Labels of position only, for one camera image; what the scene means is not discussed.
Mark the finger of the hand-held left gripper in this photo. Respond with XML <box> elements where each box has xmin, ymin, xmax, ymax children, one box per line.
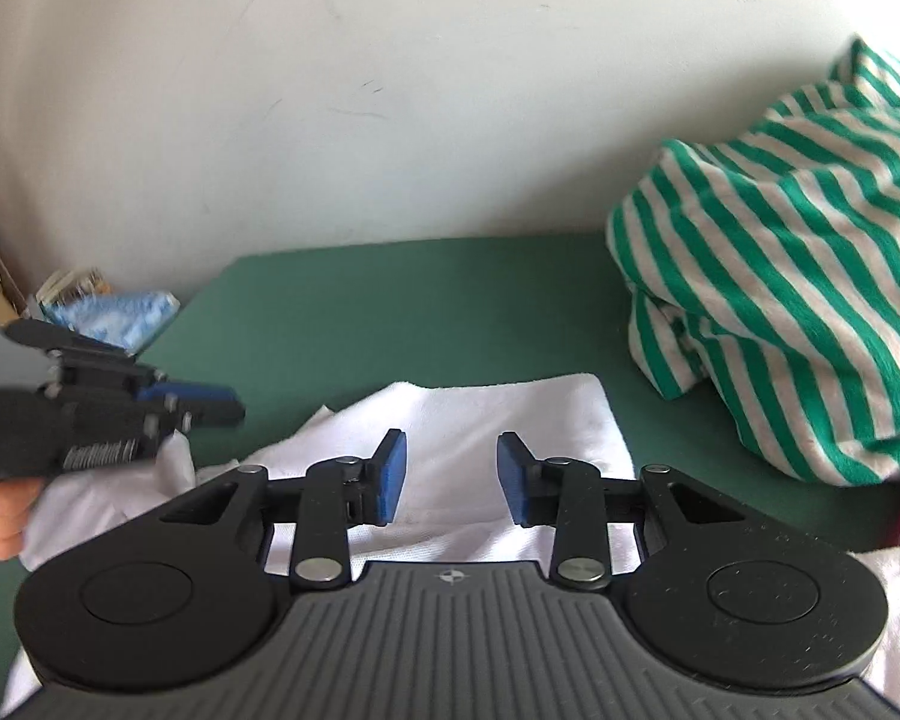
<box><xmin>1</xmin><ymin>319</ymin><xmax>237</xmax><ymax>403</ymax></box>
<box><xmin>41</xmin><ymin>390</ymin><xmax>246</xmax><ymax>448</ymax></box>

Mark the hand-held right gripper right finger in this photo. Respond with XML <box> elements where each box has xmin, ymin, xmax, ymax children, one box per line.
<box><xmin>496</xmin><ymin>431</ymin><xmax>747</xmax><ymax>587</ymax></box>

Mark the blue patterned cloth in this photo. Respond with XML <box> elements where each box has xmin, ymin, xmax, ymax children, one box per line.
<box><xmin>41</xmin><ymin>289</ymin><xmax>182</xmax><ymax>353</ymax></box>

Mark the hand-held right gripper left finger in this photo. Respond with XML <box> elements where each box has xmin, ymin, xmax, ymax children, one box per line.
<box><xmin>157</xmin><ymin>429</ymin><xmax>408</xmax><ymax>587</ymax></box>

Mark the green white striped shirt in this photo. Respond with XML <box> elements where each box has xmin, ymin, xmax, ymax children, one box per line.
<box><xmin>606</xmin><ymin>36</ymin><xmax>900</xmax><ymax>487</ymax></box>

